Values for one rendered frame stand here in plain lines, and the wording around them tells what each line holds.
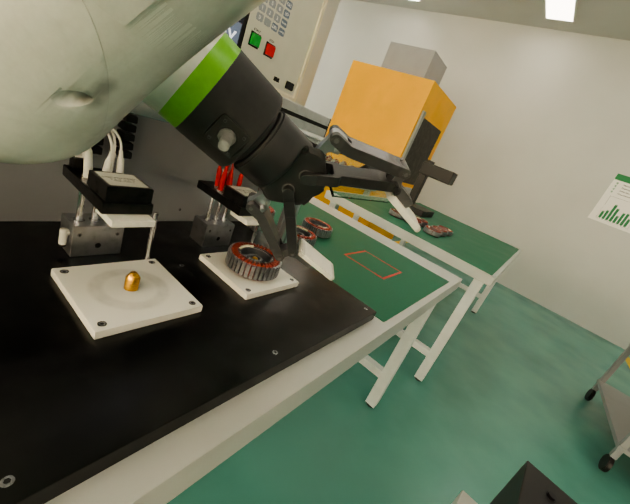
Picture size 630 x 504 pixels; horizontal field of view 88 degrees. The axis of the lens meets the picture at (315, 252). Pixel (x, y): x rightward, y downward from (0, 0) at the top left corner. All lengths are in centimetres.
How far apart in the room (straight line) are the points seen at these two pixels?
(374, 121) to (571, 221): 298
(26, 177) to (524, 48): 586
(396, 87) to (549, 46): 244
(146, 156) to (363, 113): 376
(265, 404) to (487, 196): 531
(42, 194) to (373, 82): 400
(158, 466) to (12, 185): 50
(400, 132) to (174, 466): 392
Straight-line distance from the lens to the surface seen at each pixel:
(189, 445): 42
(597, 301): 568
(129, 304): 53
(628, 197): 561
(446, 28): 645
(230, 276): 64
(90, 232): 63
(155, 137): 76
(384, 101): 428
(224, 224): 76
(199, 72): 30
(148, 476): 40
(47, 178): 73
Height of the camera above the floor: 109
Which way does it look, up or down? 20 degrees down
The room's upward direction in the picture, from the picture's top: 22 degrees clockwise
